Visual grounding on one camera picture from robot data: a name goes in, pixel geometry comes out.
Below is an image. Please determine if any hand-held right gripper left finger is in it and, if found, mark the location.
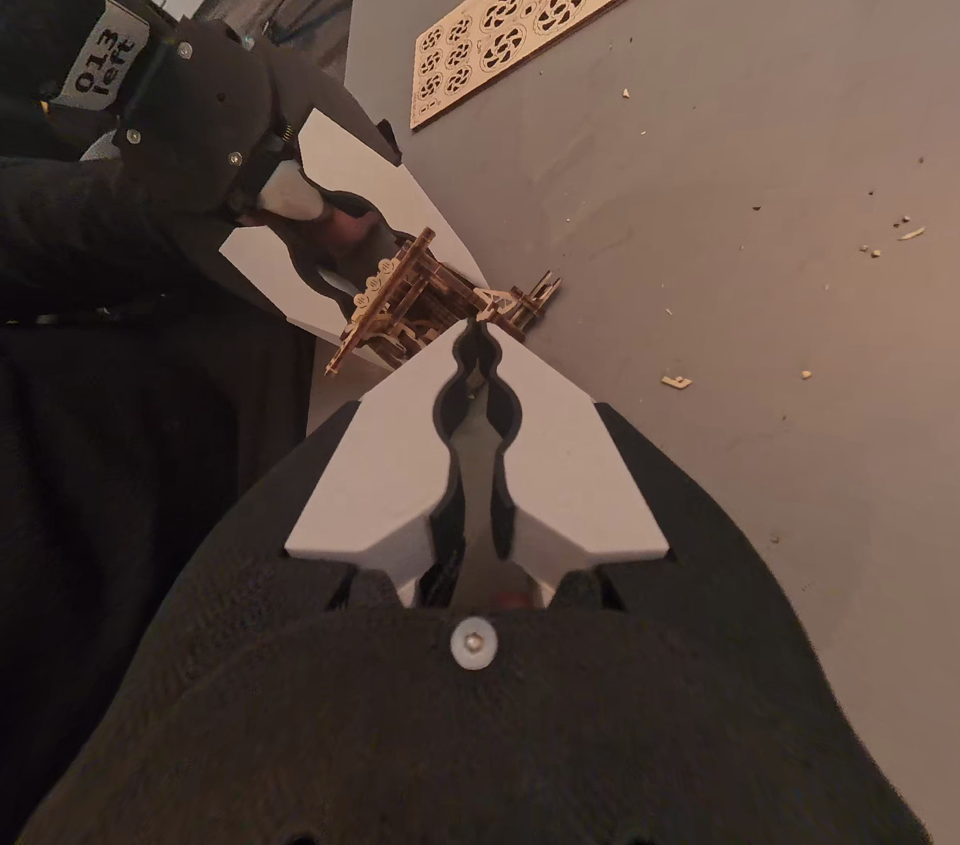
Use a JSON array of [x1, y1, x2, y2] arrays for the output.
[[285, 321, 478, 608]]

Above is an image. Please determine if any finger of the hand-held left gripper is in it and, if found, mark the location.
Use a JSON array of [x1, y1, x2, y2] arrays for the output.
[[297, 108, 490, 291], [219, 226, 395, 370]]

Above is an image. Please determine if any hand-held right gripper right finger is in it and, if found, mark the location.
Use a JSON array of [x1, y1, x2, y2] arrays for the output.
[[480, 321, 669, 595]]

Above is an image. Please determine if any wooden mechanical model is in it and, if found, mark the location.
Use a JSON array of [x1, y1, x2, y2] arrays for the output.
[[324, 227, 564, 377]]

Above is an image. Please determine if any person's left forearm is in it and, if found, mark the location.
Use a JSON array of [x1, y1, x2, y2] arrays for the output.
[[0, 110, 249, 314]]

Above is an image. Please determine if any person's left hand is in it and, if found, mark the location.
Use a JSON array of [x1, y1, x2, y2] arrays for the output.
[[322, 203, 387, 261]]

